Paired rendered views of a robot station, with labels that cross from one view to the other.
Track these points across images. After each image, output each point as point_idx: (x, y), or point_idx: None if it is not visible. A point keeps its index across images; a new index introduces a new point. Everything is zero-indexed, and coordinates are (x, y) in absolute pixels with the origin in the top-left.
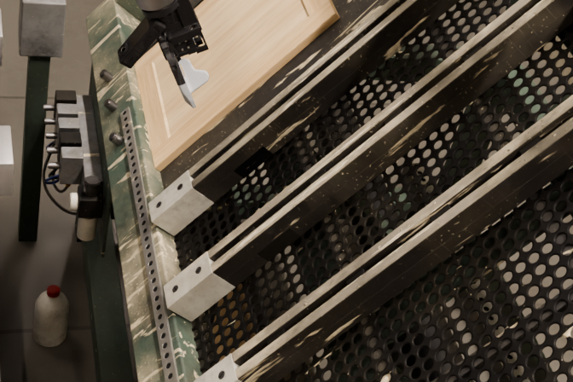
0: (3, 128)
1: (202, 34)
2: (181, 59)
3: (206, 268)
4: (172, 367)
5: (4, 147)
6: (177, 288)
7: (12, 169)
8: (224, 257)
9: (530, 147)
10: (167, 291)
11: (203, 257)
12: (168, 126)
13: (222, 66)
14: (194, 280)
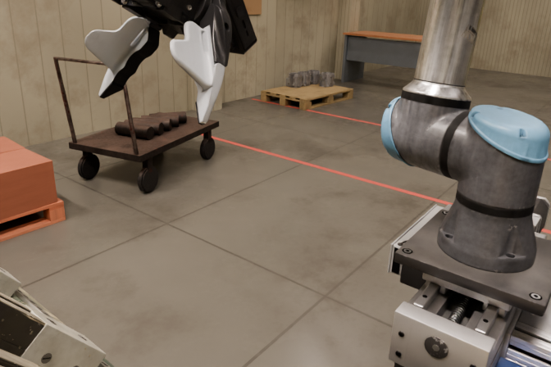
0: (484, 342)
1: None
2: (195, 103)
3: (36, 312)
4: (47, 315)
5: (434, 320)
6: (78, 334)
7: (393, 318)
8: (6, 296)
9: None
10: (94, 345)
11: (50, 323)
12: None
13: None
14: (52, 319)
